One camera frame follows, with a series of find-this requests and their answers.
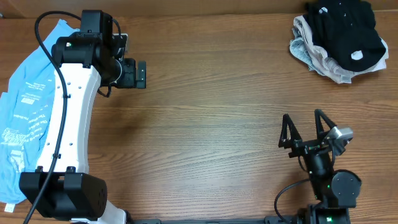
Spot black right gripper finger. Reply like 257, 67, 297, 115
313, 108, 338, 144
278, 114, 302, 148

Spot black t-shirt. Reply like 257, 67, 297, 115
305, 0, 386, 72

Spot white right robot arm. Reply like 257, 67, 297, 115
274, 109, 362, 223

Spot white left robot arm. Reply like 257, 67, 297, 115
19, 30, 146, 223

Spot beige crumpled shorts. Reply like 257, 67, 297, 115
293, 16, 389, 84

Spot grey patterned cloth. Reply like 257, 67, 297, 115
289, 27, 318, 72

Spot light blue t-shirt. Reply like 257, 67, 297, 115
0, 19, 80, 205

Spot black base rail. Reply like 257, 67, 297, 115
126, 216, 351, 224

